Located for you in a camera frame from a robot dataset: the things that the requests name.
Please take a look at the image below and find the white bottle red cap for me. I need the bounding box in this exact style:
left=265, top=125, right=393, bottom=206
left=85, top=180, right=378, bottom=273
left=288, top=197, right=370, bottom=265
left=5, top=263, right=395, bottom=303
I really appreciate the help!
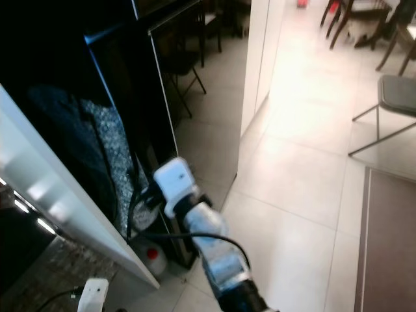
left=143, top=242, right=170, bottom=277

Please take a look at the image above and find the white kitchen cabinet panel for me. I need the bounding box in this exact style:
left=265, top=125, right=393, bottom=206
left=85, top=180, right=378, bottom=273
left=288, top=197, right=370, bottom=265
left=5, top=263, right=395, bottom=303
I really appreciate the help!
left=0, top=84, right=160, bottom=290

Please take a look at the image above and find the speckled granite countertop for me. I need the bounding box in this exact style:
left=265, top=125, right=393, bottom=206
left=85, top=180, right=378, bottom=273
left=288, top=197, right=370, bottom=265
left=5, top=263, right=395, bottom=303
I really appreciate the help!
left=0, top=234, right=160, bottom=312

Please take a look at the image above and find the brown floor mat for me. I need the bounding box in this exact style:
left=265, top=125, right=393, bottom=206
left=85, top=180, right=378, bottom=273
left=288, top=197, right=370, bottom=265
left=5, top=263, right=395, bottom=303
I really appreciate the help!
left=354, top=168, right=416, bottom=312

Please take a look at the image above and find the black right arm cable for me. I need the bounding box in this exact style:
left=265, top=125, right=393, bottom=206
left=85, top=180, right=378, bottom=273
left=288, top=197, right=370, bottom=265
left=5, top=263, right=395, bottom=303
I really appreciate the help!
left=127, top=185, right=252, bottom=270

